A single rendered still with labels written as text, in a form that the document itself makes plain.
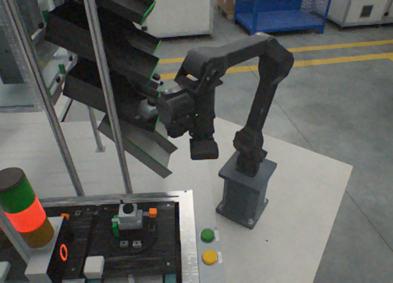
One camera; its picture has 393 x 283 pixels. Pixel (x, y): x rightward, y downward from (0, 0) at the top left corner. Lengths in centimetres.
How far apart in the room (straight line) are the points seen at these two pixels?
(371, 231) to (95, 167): 184
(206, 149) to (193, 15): 425
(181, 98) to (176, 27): 424
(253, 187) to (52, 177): 81
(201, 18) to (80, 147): 370
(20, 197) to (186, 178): 79
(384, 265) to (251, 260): 137
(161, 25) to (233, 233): 403
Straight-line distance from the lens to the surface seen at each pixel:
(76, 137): 152
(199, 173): 124
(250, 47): 69
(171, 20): 479
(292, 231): 112
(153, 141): 110
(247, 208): 102
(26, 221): 57
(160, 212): 98
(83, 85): 89
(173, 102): 60
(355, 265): 220
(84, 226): 100
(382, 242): 238
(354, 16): 592
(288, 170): 131
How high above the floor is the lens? 174
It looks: 40 degrees down
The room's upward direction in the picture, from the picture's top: straight up
